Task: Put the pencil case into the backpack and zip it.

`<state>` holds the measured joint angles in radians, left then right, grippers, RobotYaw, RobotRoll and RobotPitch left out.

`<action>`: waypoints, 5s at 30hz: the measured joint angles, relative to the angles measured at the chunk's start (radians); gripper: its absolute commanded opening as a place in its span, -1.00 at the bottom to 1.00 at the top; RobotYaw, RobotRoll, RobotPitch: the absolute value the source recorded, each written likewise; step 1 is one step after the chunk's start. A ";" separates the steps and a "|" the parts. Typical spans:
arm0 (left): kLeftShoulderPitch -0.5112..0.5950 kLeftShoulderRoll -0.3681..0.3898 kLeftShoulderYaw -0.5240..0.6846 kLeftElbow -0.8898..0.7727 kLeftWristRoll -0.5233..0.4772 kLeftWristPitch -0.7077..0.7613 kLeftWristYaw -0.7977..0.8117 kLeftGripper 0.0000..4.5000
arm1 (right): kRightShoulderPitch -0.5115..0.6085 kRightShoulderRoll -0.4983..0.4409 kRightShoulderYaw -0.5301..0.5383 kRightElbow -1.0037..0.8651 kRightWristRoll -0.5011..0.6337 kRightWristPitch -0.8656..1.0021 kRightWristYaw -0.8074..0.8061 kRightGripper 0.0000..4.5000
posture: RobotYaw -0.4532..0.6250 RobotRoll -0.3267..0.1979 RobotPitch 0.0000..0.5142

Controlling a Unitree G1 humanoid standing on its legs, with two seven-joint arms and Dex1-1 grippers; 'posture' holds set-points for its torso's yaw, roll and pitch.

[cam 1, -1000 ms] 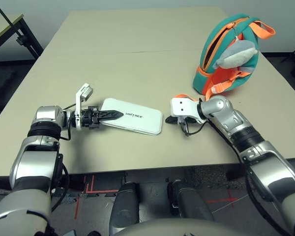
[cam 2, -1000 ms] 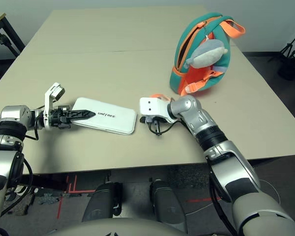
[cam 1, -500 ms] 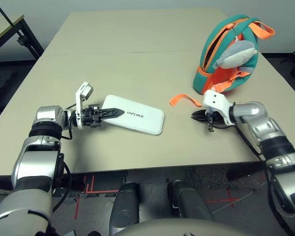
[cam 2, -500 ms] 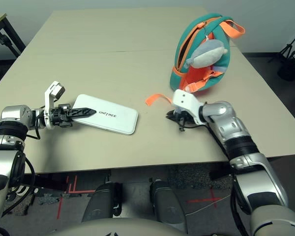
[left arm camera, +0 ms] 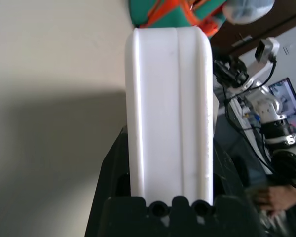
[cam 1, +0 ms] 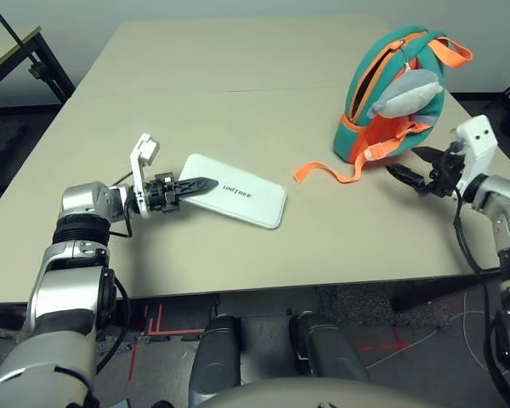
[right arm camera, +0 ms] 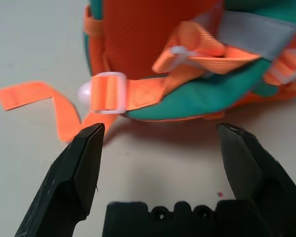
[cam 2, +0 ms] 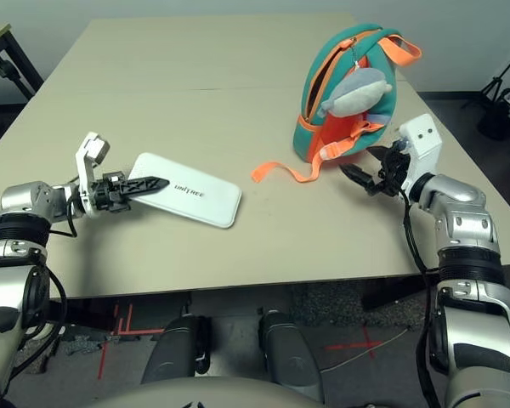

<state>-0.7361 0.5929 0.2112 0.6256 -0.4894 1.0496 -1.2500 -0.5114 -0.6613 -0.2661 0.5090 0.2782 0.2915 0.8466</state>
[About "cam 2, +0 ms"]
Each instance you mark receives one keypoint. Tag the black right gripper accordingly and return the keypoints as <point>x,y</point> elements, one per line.
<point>393,176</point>

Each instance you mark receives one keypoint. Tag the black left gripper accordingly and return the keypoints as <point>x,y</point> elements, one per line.
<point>110,193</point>

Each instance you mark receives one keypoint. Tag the white Unitree box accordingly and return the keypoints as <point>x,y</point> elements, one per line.
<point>204,204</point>

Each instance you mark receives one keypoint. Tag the teal orange backpack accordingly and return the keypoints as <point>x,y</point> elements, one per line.
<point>302,140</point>

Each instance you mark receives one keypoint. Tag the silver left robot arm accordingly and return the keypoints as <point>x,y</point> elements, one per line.
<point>25,200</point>

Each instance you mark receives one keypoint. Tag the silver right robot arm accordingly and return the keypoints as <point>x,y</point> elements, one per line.
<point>455,200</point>

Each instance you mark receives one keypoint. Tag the grey plush dolphin charm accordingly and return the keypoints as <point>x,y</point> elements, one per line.
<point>357,95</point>

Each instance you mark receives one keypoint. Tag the black bag with white items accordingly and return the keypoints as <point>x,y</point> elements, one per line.
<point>493,123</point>

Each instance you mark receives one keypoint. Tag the dark grey floor mat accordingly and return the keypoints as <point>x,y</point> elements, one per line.
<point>331,304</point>

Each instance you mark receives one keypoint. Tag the black tripod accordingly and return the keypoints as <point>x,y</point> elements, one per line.
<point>495,83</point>

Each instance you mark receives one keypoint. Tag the black framed side table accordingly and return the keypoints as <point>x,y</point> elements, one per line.
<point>23,64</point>

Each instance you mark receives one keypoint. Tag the dark grey left robot leg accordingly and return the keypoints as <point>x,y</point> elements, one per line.
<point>174,357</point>

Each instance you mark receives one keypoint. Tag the dark grey robot leg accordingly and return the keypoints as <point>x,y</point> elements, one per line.
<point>289,357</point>
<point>174,357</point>

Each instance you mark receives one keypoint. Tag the dark grey right robot leg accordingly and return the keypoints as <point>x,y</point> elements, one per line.
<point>289,357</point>

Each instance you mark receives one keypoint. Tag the beige robot torso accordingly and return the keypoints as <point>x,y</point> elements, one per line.
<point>204,395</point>

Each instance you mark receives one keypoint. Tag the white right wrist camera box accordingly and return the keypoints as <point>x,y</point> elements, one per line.
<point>425,144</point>

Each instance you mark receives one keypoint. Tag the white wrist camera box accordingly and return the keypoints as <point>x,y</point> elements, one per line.
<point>94,149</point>
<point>425,144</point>

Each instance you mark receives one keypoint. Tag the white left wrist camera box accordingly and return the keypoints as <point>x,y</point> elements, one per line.
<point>94,149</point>

